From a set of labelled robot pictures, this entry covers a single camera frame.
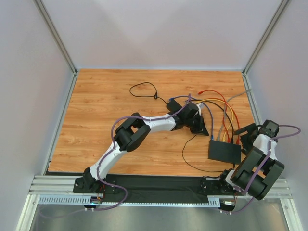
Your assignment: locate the aluminium frame post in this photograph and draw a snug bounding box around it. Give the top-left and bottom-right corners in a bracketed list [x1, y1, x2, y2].
[33, 0, 79, 74]
[242, 0, 291, 76]

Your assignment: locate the black network switch box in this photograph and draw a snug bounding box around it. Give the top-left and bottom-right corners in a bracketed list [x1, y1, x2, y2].
[208, 140, 241, 164]

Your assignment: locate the black power adapter brick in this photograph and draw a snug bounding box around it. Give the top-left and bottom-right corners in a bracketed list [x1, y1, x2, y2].
[166, 99, 182, 115]

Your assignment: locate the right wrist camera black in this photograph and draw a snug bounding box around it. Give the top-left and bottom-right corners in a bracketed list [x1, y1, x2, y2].
[259, 119, 279, 138]

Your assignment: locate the red ethernet cable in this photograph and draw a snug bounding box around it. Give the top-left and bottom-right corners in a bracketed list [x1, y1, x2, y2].
[197, 90, 241, 145]

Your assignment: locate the grey slotted cable duct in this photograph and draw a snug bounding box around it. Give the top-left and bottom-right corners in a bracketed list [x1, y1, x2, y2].
[38, 195, 220, 208]

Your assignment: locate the grey ethernet cable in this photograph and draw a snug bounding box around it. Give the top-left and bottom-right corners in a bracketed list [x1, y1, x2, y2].
[216, 89, 252, 141]

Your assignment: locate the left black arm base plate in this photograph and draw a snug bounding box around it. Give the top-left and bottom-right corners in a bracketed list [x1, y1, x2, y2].
[73, 177, 118, 194]

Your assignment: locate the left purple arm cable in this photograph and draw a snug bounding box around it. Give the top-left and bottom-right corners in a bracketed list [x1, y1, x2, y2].
[38, 93, 193, 218]

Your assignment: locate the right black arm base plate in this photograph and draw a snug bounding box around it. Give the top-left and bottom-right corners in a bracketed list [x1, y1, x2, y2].
[200, 177, 241, 196]

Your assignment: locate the right aluminium frame post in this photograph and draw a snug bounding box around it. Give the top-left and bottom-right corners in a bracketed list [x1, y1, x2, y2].
[242, 0, 291, 76]

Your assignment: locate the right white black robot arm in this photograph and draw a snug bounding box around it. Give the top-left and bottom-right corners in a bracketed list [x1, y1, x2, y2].
[220, 119, 284, 200]

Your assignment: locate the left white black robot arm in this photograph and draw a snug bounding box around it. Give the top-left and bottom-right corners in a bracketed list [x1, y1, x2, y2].
[82, 100, 209, 189]

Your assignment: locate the black power cord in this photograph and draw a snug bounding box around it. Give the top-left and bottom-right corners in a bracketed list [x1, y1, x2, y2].
[129, 82, 169, 104]

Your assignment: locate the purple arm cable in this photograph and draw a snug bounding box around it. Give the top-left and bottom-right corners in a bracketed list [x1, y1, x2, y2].
[38, 93, 193, 218]
[220, 124, 302, 215]

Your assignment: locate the left aluminium frame post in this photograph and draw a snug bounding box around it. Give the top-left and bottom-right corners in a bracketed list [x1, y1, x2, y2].
[33, 0, 79, 74]

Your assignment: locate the blue ethernet cable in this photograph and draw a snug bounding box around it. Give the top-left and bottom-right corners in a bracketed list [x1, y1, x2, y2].
[168, 95, 216, 141]

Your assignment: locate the yellow ethernet cable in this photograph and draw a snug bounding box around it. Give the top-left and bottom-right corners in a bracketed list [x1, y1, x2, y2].
[201, 98, 236, 142]

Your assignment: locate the aluminium front rail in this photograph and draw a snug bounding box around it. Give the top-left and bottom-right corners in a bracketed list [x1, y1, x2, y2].
[28, 175, 293, 199]

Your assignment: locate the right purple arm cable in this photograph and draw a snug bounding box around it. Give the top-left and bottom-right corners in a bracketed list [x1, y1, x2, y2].
[220, 124, 302, 215]

